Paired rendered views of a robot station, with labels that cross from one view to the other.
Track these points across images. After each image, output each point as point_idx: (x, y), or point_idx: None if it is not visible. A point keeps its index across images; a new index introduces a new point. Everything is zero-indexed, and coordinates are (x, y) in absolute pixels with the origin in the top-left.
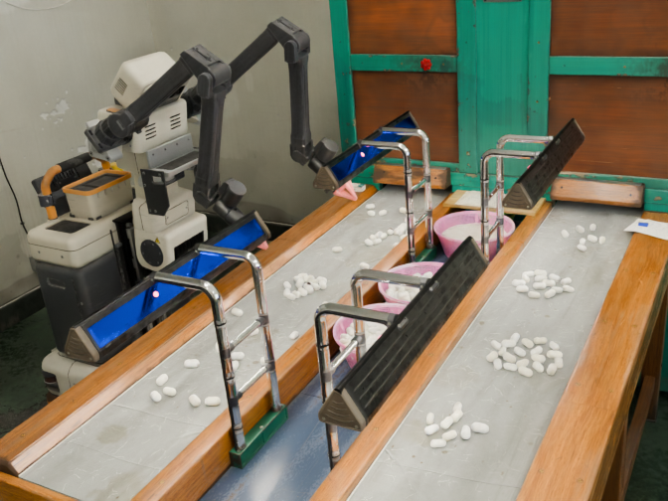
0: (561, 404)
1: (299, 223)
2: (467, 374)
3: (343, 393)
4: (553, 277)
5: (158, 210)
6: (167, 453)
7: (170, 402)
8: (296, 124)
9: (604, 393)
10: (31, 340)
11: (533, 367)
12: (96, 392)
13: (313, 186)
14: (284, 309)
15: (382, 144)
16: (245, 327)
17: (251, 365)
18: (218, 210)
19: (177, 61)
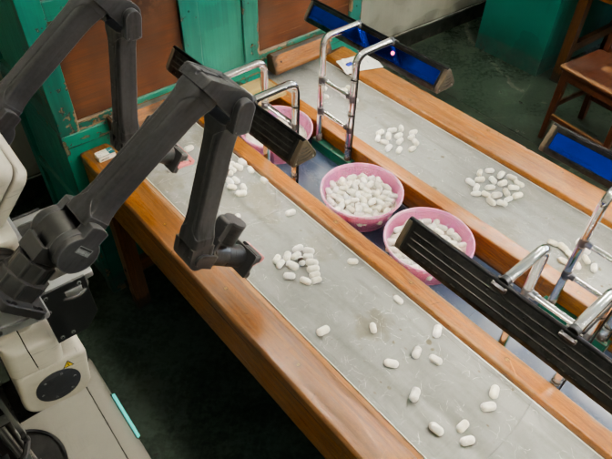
0: (570, 196)
1: (148, 222)
2: (504, 222)
3: None
4: (393, 130)
5: (78, 326)
6: (566, 449)
7: (475, 430)
8: (129, 116)
9: (563, 175)
10: None
11: (511, 189)
12: None
13: (293, 166)
14: (334, 292)
15: (277, 90)
16: (353, 333)
17: (433, 346)
18: (220, 260)
19: (188, 101)
